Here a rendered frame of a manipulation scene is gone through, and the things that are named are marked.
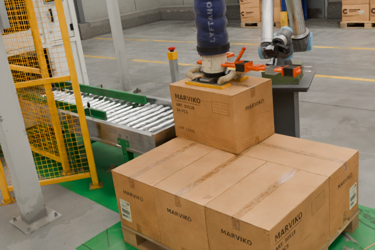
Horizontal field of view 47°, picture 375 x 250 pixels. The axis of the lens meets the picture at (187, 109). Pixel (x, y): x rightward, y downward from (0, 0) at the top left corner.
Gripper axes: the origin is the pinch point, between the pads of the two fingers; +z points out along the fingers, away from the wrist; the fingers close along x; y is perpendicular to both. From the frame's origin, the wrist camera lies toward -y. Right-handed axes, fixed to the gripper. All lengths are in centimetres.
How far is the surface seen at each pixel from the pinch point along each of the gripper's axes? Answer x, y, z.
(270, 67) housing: -2.4, -2.2, 4.9
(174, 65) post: -39, 126, -59
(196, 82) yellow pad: -12, 53, 9
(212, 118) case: -28, 37, 25
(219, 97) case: -13.4, 29.3, 21.9
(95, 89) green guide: -56, 225, -42
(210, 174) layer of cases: -39, 22, 64
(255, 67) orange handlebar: -3.3, 9.0, 2.7
